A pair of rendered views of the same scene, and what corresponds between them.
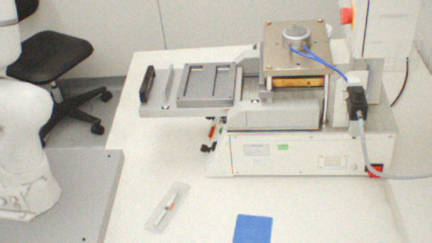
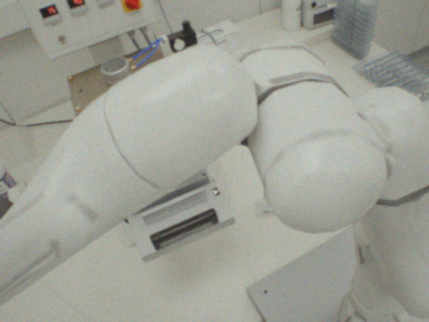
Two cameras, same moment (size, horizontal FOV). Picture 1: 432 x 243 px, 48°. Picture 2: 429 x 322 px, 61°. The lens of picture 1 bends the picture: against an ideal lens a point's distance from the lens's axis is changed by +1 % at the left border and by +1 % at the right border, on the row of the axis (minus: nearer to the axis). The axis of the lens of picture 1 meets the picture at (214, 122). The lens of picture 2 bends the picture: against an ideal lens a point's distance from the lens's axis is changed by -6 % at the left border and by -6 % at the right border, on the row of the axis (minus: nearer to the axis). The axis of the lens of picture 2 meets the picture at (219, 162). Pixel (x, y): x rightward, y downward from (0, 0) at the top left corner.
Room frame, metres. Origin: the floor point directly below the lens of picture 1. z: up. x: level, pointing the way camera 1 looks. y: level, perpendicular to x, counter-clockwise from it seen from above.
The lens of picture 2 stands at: (1.34, 0.63, 1.69)
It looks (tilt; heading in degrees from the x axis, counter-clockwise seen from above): 49 degrees down; 245
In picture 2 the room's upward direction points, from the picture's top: 11 degrees counter-clockwise
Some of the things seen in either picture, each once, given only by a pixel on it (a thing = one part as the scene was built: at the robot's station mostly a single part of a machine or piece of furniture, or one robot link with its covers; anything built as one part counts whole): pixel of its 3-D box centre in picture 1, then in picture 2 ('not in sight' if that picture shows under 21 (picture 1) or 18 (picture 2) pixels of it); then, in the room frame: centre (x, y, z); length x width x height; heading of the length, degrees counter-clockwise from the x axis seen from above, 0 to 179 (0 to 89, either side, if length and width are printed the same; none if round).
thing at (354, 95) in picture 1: (353, 108); (183, 45); (0.94, -0.34, 1.05); 0.15 x 0.05 x 0.15; 171
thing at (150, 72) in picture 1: (147, 83); (184, 228); (1.25, 0.19, 0.99); 0.15 x 0.02 x 0.04; 171
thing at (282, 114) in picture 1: (269, 115); not in sight; (1.06, -0.15, 0.96); 0.26 x 0.05 x 0.07; 81
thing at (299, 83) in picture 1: (295, 57); not in sight; (1.18, -0.25, 1.07); 0.22 x 0.17 x 0.10; 171
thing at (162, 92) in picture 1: (192, 87); (165, 188); (1.23, 0.05, 0.97); 0.30 x 0.22 x 0.08; 81
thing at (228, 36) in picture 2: not in sight; (211, 41); (0.71, -0.61, 0.83); 0.23 x 0.12 x 0.07; 178
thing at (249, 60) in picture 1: (271, 62); not in sight; (1.33, -0.20, 0.96); 0.25 x 0.05 x 0.07; 81
